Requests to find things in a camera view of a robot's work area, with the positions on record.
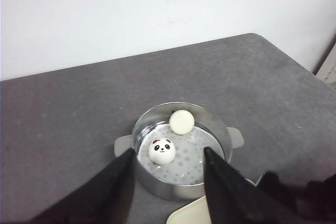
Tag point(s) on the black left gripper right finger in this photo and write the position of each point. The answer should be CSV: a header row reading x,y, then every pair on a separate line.
x,y
232,199

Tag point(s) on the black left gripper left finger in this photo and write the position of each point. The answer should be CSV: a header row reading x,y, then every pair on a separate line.
x,y
105,198

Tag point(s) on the panda bun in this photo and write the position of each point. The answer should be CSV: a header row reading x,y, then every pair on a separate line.
x,y
162,151
181,122

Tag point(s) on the cream plastic tray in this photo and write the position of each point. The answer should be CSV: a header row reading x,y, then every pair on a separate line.
x,y
193,213

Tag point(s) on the stainless steel steamer pot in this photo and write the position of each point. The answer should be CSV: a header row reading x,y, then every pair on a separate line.
x,y
181,179

